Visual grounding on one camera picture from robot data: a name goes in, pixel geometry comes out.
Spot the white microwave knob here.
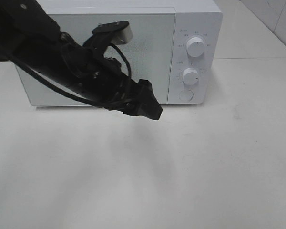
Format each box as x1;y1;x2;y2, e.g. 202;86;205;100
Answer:
185;36;205;57
182;68;199;85

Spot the round white door button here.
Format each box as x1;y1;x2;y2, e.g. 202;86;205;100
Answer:
179;90;194;102

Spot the white microwave oven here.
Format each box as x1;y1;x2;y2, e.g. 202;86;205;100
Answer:
14;0;224;107

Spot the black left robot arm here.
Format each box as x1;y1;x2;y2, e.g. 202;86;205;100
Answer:
0;0;163;120

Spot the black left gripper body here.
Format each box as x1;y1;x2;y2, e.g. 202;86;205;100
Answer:
81;56;140;112

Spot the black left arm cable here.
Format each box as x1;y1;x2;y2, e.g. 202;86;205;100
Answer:
13;44;133;108

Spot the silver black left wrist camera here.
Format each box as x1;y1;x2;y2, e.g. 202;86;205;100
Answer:
83;21;133;56

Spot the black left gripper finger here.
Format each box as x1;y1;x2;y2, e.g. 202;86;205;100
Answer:
135;79;163;119
123;103;159;120

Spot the white microwave door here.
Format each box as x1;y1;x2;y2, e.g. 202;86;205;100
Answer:
15;14;175;107

